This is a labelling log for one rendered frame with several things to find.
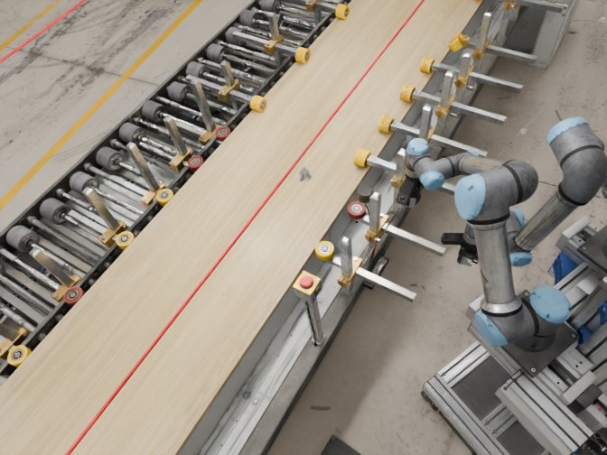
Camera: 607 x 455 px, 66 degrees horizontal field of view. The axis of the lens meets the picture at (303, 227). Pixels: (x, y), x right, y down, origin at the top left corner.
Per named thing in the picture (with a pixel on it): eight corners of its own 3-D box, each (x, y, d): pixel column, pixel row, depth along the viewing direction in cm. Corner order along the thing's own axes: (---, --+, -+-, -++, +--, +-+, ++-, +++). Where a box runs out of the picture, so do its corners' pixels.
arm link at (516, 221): (524, 240, 172) (494, 244, 172) (515, 216, 178) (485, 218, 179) (530, 228, 165) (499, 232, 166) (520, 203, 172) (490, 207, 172)
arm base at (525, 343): (564, 334, 156) (574, 322, 148) (532, 361, 152) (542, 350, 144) (527, 301, 164) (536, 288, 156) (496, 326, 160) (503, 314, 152)
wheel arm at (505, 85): (520, 89, 238) (523, 84, 235) (518, 94, 237) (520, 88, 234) (427, 64, 256) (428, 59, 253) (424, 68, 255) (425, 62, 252)
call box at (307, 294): (322, 289, 163) (321, 278, 157) (312, 305, 160) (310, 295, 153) (305, 280, 165) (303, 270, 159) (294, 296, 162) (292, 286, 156)
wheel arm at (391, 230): (444, 252, 203) (445, 246, 199) (441, 258, 201) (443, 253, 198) (354, 214, 219) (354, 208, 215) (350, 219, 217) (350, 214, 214)
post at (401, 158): (400, 215, 237) (408, 149, 197) (397, 220, 235) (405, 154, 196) (394, 213, 238) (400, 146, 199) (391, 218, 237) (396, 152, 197)
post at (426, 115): (422, 176, 244) (434, 104, 205) (419, 181, 243) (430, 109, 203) (415, 173, 246) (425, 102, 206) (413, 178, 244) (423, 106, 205)
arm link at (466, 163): (557, 155, 125) (468, 143, 172) (519, 167, 124) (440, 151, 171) (562, 197, 128) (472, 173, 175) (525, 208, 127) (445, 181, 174)
